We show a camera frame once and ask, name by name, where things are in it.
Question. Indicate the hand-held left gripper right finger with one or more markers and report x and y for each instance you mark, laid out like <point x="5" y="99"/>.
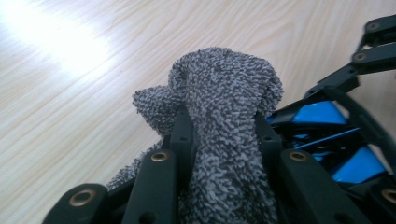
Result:
<point x="308" y="189"/>

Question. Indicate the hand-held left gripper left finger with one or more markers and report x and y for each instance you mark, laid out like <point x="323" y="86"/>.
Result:
<point x="155" y="186"/>

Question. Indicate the grey terry cloth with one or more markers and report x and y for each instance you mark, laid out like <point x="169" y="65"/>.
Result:
<point x="224" y="93"/>

